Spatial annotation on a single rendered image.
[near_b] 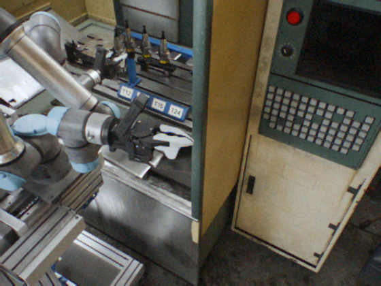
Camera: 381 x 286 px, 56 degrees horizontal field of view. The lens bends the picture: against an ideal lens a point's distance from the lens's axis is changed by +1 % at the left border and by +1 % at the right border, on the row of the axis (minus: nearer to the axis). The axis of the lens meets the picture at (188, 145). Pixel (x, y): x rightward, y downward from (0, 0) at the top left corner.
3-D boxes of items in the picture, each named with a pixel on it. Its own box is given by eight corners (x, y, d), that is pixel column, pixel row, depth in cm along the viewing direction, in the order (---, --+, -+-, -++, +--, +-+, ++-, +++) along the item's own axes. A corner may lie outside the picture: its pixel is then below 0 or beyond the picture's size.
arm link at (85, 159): (110, 149, 103) (103, 121, 95) (92, 178, 96) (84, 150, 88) (86, 144, 105) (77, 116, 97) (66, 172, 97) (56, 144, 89)
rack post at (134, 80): (132, 88, 209) (125, 42, 188) (124, 85, 211) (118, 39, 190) (141, 80, 215) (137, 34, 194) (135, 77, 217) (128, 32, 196)
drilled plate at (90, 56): (112, 71, 215) (111, 63, 211) (76, 57, 225) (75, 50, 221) (135, 53, 228) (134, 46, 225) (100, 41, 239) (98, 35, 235)
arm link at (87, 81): (69, 98, 166) (64, 83, 160) (85, 86, 173) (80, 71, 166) (81, 103, 163) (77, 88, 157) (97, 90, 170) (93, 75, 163)
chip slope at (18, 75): (34, 118, 232) (20, 85, 214) (-32, 86, 256) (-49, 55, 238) (119, 56, 286) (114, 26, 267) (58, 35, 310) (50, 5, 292)
